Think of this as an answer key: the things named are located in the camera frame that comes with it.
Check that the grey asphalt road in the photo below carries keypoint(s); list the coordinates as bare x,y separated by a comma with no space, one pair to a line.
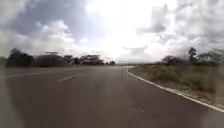
100,100

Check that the white dashed centre line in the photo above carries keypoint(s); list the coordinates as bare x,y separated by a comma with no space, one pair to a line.
68,77

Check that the row of trees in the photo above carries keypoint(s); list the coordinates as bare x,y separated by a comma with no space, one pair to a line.
50,60
200,57

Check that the white road edge line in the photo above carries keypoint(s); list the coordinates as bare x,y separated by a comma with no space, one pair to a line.
173,91

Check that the dry grass verge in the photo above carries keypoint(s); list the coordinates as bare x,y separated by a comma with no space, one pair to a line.
186,78

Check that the white painted side line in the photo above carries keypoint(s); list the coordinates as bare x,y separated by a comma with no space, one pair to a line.
23,75

